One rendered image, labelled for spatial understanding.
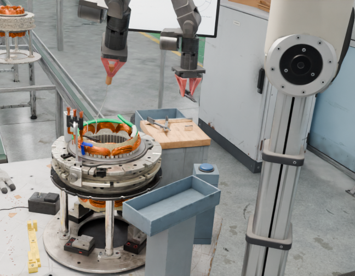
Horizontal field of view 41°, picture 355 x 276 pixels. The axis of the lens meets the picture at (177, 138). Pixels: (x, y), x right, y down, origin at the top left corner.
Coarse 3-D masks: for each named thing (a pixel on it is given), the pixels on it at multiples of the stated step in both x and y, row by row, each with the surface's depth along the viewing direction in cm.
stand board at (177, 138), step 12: (144, 120) 171; (144, 132) 166; (156, 132) 162; (168, 132) 163; (180, 132) 163; (192, 132) 164; (168, 144) 155; (180, 144) 157; (192, 144) 158; (204, 144) 160
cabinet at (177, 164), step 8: (168, 152) 157; (176, 152) 158; (184, 152) 159; (192, 152) 160; (200, 152) 161; (168, 160) 158; (176, 160) 159; (184, 160) 160; (192, 160) 161; (200, 160) 162; (168, 168) 159; (176, 168) 160; (184, 168) 162; (192, 168) 163; (168, 176) 161; (176, 176) 162; (184, 176) 163; (160, 184) 161; (168, 184) 162
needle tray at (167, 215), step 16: (192, 176) 135; (160, 192) 127; (176, 192) 132; (192, 192) 134; (208, 192) 131; (128, 208) 117; (144, 208) 124; (160, 208) 125; (176, 208) 125; (192, 208) 122; (208, 208) 127; (144, 224) 114; (160, 224) 114; (176, 224) 119; (192, 224) 126; (160, 240) 124; (176, 240) 124; (192, 240) 129; (160, 256) 125; (176, 256) 126; (160, 272) 127; (176, 272) 129
